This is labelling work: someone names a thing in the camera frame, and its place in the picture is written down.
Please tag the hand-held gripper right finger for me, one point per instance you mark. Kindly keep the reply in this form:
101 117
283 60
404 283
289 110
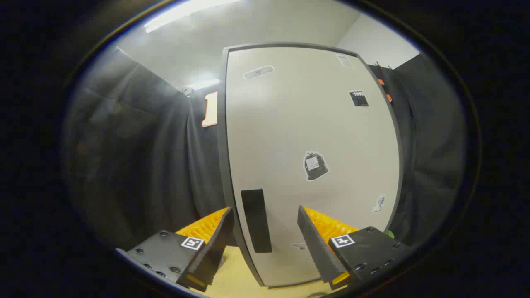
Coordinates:
312 244

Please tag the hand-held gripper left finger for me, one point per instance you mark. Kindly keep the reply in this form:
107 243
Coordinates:
219 244

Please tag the grey shoe cabinet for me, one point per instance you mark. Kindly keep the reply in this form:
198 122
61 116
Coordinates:
223 145

